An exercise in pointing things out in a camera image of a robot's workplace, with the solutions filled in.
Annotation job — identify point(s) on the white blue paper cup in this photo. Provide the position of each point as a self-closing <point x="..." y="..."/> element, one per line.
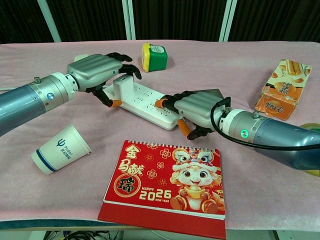
<point x="60" y="150"/>

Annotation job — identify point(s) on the blue silver left robot arm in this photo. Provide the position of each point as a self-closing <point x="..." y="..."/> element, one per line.
<point x="20" y="105"/>

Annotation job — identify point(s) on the blue silver right robot arm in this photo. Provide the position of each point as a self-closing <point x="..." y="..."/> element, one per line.
<point x="275" y="135"/>

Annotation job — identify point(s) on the cream pink rectangular case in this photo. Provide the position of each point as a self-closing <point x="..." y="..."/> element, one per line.
<point x="80" y="57"/>

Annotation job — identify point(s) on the white power strip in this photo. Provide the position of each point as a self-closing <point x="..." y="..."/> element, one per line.
<point x="147" y="102"/>

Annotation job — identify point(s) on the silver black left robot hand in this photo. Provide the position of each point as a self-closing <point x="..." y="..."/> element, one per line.
<point x="95" y="70"/>

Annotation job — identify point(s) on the yellow clear tape roll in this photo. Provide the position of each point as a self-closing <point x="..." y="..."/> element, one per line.
<point x="311" y="125"/>

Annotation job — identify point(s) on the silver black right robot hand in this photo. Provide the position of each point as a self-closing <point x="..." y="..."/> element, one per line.
<point x="197" y="107"/>

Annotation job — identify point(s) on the pink table cloth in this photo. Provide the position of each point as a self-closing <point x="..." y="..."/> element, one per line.
<point x="225" y="70"/>

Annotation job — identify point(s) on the white plug adapter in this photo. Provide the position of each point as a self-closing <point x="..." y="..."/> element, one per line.
<point x="123" y="88"/>

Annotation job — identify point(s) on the green yellow plastic container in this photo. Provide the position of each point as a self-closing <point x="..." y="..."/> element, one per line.
<point x="156" y="58"/>

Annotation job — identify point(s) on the black curtain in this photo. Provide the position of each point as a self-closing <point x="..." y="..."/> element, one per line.
<point x="175" y="17"/>

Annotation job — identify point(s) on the white frame post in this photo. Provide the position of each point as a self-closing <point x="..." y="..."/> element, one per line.
<point x="228" y="20"/>
<point x="50" y="20"/>
<point x="128" y="20"/>

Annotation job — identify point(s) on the red 2026 desk calendar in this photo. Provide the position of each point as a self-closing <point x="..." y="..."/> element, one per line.
<point x="162" y="180"/>

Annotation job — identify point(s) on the silver digital kitchen scale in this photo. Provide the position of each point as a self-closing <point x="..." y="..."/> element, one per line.
<point x="212" y="93"/>

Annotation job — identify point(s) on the orange snack box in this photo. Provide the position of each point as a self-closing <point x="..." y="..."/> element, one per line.
<point x="282" y="92"/>

